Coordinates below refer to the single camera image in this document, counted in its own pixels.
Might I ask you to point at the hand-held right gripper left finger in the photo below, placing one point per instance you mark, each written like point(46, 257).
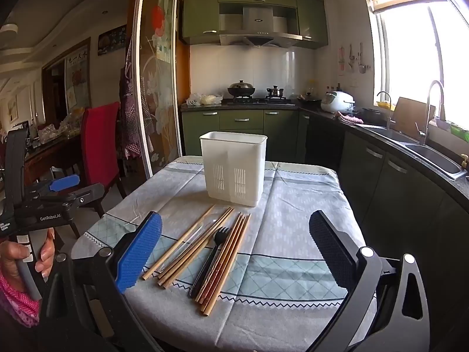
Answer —
point(139, 253)

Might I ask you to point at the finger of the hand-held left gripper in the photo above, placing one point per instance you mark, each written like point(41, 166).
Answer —
point(65, 183)
point(84, 196)

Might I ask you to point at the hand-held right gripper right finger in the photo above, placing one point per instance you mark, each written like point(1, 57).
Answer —
point(331, 253)

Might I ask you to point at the clear plastic spoon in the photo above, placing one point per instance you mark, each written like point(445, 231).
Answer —
point(185, 244)

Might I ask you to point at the black plastic fork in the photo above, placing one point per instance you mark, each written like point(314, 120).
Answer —
point(221, 236)

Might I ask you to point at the white plastic utensil holder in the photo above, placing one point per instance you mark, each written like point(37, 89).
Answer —
point(234, 154)

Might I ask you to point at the person's left forearm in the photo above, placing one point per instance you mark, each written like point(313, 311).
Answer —
point(16, 300)

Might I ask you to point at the person's left hand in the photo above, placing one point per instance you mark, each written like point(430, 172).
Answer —
point(45, 253)

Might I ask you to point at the dark wooden dining table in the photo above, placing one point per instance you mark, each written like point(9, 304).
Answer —
point(55, 154)

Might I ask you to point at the pile of crumpled bags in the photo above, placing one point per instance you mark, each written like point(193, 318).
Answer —
point(62, 126)

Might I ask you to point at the red upholstered chair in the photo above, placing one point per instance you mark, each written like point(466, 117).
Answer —
point(99, 135)

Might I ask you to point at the checkered apron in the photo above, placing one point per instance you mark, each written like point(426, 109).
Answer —
point(130, 117)

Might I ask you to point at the pink cloth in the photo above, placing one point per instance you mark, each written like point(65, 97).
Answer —
point(350, 118)

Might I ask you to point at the steel double sink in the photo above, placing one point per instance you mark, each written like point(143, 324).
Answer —
point(432, 157)

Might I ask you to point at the flower print sliding glass door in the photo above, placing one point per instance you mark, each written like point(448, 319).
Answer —
point(161, 80)

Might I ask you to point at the black kitchen countertop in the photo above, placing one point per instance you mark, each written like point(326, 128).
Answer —
point(322, 114)

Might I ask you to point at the small steel faucet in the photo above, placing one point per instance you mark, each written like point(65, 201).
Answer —
point(388, 113)

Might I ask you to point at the green base cabinets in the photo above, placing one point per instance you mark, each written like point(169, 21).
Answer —
point(240, 132)

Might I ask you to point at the black cooking pot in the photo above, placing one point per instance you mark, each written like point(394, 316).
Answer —
point(310, 102)

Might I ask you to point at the white rice cooker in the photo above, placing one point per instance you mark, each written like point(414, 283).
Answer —
point(339, 99)

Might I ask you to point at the white plastic bags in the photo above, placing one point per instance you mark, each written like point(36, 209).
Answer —
point(205, 99)

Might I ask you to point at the yellow plastic item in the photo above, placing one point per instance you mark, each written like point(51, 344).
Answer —
point(385, 105)

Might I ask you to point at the brown cutting board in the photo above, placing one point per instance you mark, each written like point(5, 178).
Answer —
point(406, 113)

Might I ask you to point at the brass tap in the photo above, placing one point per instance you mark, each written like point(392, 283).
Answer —
point(464, 161)

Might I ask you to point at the condiment bottles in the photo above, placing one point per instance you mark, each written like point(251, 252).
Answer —
point(329, 88)

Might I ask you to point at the black gas stove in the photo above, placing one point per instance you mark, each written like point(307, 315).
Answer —
point(256, 101)

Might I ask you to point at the tall steel faucet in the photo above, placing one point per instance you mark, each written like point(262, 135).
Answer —
point(428, 110)

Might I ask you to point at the green plastic container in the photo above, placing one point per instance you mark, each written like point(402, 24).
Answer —
point(458, 130)

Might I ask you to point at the black wok with lid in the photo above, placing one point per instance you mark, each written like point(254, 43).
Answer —
point(241, 88)

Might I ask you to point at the hanging metal ladle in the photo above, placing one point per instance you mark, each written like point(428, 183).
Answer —
point(361, 66)

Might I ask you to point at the red hanging ornament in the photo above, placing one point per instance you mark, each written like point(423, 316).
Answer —
point(341, 60)

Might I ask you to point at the kitchen window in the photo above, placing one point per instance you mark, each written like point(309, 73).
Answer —
point(406, 55)

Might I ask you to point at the steel range hood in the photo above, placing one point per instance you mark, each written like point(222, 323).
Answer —
point(258, 16)

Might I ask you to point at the framed wall picture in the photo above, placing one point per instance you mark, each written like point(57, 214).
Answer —
point(13, 109)

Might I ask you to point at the calligraphy wall poster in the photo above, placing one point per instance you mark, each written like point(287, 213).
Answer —
point(77, 80)

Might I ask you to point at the dark wall poster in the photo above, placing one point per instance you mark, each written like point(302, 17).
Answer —
point(111, 40)

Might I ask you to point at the green wall cabinets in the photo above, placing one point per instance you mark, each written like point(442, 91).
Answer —
point(199, 11)

